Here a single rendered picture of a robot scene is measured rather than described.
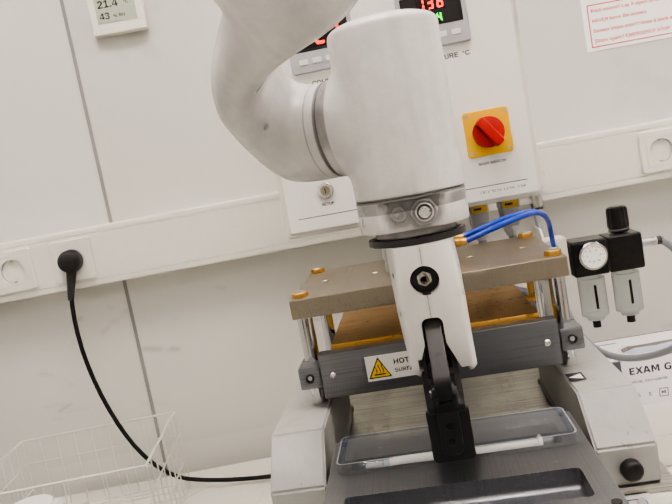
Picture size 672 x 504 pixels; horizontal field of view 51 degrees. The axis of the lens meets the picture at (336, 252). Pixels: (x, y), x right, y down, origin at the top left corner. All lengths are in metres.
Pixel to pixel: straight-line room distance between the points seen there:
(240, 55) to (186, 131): 0.81
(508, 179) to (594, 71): 0.47
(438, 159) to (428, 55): 0.07
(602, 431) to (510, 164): 0.38
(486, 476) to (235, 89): 0.32
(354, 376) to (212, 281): 0.60
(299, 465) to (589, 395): 0.26
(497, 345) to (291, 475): 0.23
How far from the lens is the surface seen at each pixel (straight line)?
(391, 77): 0.50
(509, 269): 0.68
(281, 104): 0.53
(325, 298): 0.69
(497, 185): 0.89
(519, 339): 0.69
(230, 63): 0.45
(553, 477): 0.54
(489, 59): 0.90
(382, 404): 0.90
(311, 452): 0.65
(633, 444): 0.64
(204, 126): 1.24
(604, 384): 0.67
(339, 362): 0.69
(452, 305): 0.50
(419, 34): 0.51
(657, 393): 1.18
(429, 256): 0.50
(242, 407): 1.30
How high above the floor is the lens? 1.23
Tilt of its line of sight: 7 degrees down
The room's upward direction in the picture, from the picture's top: 11 degrees counter-clockwise
